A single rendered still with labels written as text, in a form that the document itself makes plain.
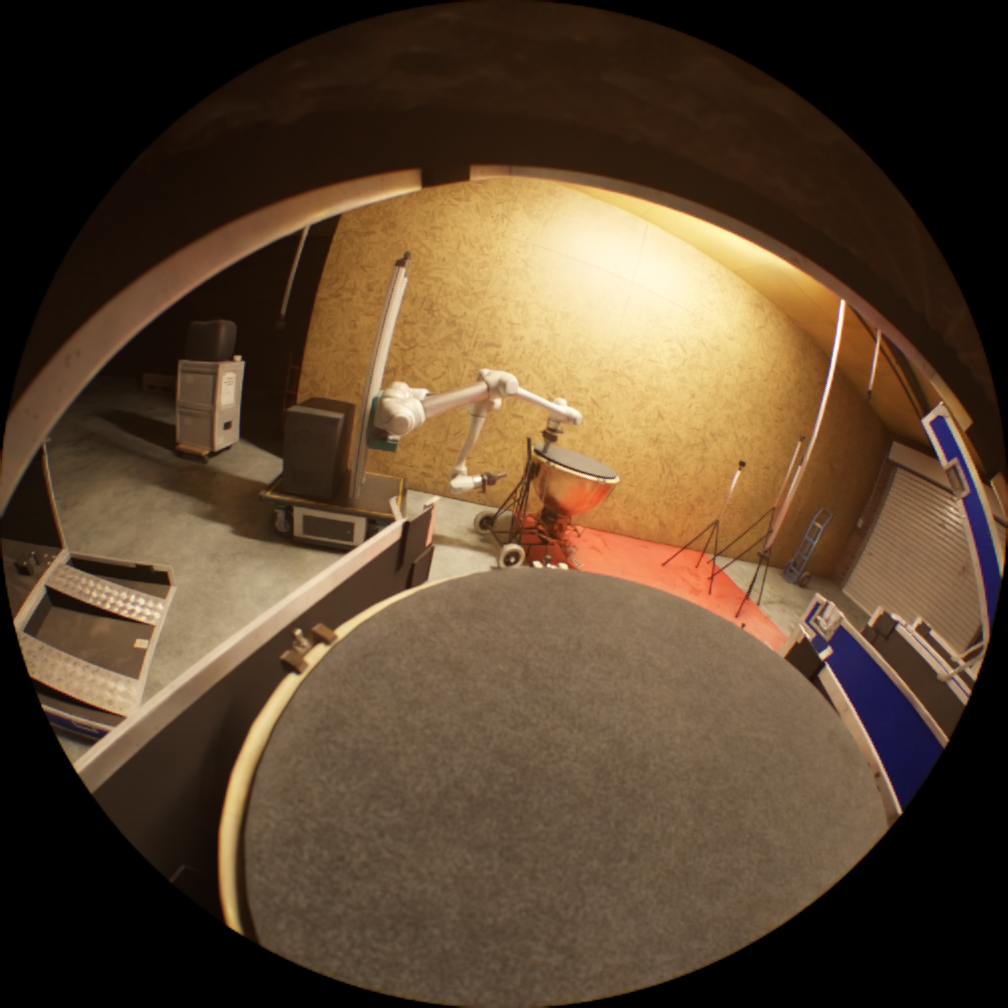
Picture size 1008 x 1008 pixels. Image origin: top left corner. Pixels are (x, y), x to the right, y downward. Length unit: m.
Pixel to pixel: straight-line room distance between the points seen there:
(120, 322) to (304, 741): 0.33
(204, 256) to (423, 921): 0.46
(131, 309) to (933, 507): 7.73
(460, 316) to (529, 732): 3.00
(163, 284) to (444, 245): 3.08
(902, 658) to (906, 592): 5.21
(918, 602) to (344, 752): 7.41
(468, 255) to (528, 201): 0.79
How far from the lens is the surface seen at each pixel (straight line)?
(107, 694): 1.74
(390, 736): 0.32
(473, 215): 3.38
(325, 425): 2.02
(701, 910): 0.38
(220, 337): 3.61
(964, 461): 1.43
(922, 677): 2.25
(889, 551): 7.60
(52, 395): 0.26
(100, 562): 2.31
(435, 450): 3.18
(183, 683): 0.41
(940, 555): 7.39
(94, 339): 0.26
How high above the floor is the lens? 1.27
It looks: 21 degrees down
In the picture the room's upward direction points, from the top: 16 degrees clockwise
